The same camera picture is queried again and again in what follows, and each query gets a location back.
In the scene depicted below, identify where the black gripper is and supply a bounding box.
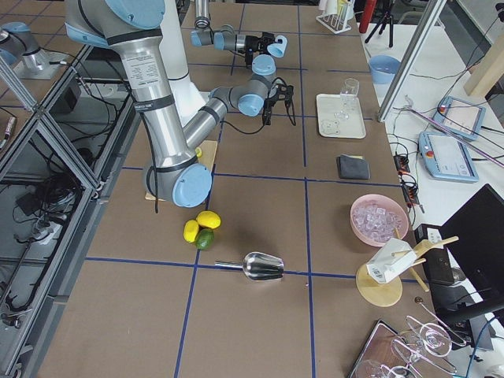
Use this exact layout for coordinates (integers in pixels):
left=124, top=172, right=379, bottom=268
left=261, top=82, right=295, bottom=125
left=243, top=32, right=276, bottom=66

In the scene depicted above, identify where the light blue plastic cup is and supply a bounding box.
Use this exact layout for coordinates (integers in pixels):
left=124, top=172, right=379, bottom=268
left=267, top=35, right=288, bottom=58

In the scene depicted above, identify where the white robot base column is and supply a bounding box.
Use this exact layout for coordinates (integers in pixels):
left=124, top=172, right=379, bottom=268
left=160, top=0, right=209, bottom=125

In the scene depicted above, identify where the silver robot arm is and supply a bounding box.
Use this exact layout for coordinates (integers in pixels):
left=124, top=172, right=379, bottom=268
left=191, top=1, right=287, bottom=69
left=65, top=1, right=287, bottom=208

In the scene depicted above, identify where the blue plastic bowl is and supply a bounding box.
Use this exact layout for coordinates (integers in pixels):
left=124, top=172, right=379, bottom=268
left=369, top=55, right=401, bottom=84

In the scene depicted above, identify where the pink bowl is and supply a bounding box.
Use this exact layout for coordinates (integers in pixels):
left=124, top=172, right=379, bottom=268
left=350, top=193, right=411, bottom=248

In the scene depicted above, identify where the clear ice cubes pile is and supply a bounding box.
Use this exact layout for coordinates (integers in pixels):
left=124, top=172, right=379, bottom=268
left=352, top=199, right=408, bottom=242

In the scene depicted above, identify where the steel ice scoop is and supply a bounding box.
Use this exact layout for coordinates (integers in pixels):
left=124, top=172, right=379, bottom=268
left=214, top=251, right=284, bottom=281

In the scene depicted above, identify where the wooden cutting board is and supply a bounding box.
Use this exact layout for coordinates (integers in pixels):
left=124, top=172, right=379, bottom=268
left=143, top=140, right=217, bottom=208

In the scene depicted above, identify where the cream bear serving tray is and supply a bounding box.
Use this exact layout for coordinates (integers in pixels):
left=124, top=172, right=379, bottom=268
left=316, top=94, right=366, bottom=139

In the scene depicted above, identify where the clear wine glass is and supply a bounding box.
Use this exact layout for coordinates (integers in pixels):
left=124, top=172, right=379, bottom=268
left=335, top=78, right=359, bottom=120

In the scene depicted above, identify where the grey folded cloth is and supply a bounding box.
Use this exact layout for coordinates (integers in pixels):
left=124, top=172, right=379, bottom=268
left=336, top=154, right=370, bottom=180

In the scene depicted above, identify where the red fire extinguisher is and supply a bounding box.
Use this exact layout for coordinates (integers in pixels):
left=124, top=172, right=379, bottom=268
left=359, top=0, right=377, bottom=34

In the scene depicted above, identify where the yellow lemon back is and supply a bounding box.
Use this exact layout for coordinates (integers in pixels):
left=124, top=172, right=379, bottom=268
left=196, top=210, right=221, bottom=229

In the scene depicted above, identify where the yellow lemon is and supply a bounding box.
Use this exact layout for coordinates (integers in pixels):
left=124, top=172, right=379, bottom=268
left=196, top=210, right=221, bottom=229
left=183, top=220, right=200, bottom=243

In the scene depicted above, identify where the yellow lemon front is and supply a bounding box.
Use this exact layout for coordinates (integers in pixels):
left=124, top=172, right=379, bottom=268
left=183, top=220, right=200, bottom=243

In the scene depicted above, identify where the green lime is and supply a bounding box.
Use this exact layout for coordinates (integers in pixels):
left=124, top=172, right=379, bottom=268
left=195, top=228, right=214, bottom=250

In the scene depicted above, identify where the orange circuit board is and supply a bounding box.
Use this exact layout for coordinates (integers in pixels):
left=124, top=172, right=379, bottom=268
left=393, top=154, right=410, bottom=173

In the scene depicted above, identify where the blue teach pendant near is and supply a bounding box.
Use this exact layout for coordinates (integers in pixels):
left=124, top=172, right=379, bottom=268
left=418, top=132, right=479, bottom=183

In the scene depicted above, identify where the blue teach pendant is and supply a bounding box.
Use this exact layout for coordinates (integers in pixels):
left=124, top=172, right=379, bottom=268
left=432, top=96, right=486, bottom=141
left=418, top=132, right=479, bottom=183

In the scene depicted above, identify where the white carton box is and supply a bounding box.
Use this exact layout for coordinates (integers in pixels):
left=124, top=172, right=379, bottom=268
left=365, top=238, right=417, bottom=284

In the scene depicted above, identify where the blue teach pendant far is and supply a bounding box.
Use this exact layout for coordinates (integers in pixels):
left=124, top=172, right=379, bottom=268
left=432, top=96, right=486, bottom=141

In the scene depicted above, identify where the wooden mug tree stand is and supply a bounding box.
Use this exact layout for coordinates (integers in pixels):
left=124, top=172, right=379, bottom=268
left=356, top=236, right=459, bottom=307

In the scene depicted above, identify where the dark glass tray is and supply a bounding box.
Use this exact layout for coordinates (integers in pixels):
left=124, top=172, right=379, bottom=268
left=347, top=320, right=458, bottom=377

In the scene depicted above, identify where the upturned wine glass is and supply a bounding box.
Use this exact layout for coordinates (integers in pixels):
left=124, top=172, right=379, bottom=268
left=391, top=315, right=467, bottom=365

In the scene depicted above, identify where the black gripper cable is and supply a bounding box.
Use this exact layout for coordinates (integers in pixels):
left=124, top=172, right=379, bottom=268
left=222, top=78, right=298, bottom=135

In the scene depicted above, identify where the white wire rack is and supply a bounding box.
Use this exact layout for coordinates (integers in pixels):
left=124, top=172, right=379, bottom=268
left=315, top=0, right=354, bottom=35

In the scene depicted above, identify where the black camera tripod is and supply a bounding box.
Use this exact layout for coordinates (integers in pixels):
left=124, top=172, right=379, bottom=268
left=365, top=8, right=394, bottom=48

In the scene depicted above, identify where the aluminium frame post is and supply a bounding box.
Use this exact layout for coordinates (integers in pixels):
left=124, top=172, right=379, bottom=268
left=376, top=0, right=447, bottom=122

